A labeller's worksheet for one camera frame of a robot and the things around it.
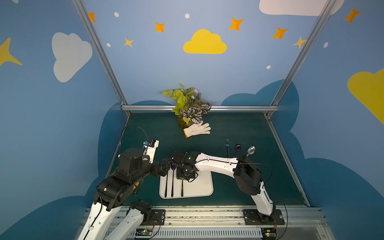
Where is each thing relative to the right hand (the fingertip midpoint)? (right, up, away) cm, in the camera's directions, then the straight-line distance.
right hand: (181, 177), depth 85 cm
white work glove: (+10, +28, +26) cm, 39 cm away
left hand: (-7, +17, -19) cm, 26 cm away
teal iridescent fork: (+1, -7, -4) cm, 8 cm away
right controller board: (+44, -23, -13) cm, 52 cm away
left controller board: (-17, -22, -14) cm, 31 cm away
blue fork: (+31, +17, +18) cm, 40 cm away
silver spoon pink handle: (+46, +13, +13) cm, 50 cm away
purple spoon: (+38, +15, +16) cm, 44 cm away
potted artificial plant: (+5, +40, +4) cm, 41 cm away
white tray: (-6, -5, -1) cm, 8 cm away
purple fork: (-8, -6, -1) cm, 10 cm away
